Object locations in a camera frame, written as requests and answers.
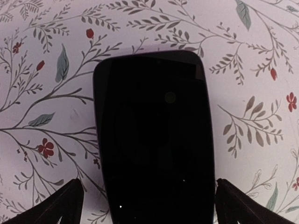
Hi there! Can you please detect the black phone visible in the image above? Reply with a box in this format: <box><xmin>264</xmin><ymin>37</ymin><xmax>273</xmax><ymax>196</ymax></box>
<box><xmin>93</xmin><ymin>50</ymin><xmax>214</xmax><ymax>224</ymax></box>

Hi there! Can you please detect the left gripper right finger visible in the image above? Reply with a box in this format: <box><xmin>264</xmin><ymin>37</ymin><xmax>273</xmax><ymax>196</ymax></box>
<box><xmin>215</xmin><ymin>178</ymin><xmax>292</xmax><ymax>224</ymax></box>

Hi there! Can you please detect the floral patterned table mat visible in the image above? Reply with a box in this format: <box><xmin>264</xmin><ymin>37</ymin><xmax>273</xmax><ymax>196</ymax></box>
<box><xmin>0</xmin><ymin>0</ymin><xmax>299</xmax><ymax>224</ymax></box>

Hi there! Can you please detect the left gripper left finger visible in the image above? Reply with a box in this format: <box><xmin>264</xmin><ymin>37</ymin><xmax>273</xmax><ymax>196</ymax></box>
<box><xmin>5</xmin><ymin>179</ymin><xmax>84</xmax><ymax>224</ymax></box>

